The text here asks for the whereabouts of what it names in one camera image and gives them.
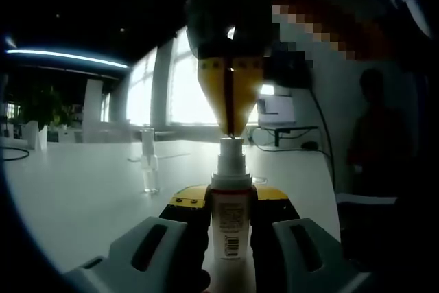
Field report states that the clear glass pump bottle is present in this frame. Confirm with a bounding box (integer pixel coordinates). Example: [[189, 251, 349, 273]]
[[139, 127, 161, 195]]

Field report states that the white labelled pump bottle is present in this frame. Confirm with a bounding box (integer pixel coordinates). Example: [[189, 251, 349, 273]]
[[209, 137, 255, 261]]

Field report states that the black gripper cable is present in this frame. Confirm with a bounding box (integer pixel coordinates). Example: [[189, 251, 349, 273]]
[[309, 89, 336, 172]]

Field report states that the straight ceiling light strip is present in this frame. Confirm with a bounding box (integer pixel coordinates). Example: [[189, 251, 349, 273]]
[[4, 48, 130, 68]]

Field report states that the person's black shirt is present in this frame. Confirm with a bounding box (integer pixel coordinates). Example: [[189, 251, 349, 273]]
[[335, 183, 439, 293]]

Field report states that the desk with black legs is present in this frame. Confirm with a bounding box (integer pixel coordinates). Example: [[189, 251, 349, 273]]
[[251, 124, 319, 147]]

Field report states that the narrow clear bottle cover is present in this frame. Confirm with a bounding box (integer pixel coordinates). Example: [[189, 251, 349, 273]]
[[140, 127, 156, 161]]

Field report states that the black table cable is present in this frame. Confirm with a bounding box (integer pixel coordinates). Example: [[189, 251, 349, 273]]
[[0, 146, 31, 161]]

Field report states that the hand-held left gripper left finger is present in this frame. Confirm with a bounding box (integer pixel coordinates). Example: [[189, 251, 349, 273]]
[[62, 185, 211, 293]]

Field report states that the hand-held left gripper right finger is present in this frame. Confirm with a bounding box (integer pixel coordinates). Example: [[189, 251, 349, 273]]
[[251, 185, 375, 293]]

